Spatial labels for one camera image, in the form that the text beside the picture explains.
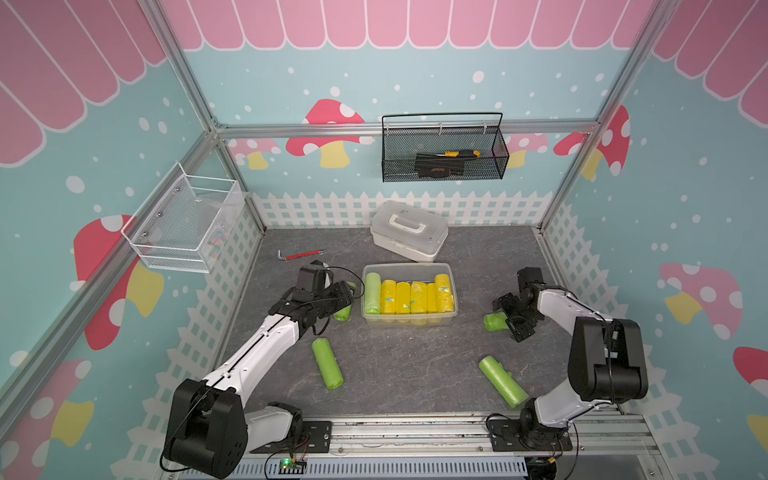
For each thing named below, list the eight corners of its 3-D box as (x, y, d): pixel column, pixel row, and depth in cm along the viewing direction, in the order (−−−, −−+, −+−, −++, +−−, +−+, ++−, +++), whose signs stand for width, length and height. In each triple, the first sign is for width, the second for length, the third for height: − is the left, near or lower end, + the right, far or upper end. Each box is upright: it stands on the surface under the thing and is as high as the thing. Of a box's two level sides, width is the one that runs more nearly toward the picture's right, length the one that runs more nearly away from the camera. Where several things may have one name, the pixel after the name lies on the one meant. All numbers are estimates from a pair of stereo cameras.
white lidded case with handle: (366, 248, 117) (363, 224, 107) (387, 215, 129) (387, 191, 118) (431, 271, 110) (435, 247, 100) (447, 234, 122) (452, 210, 112)
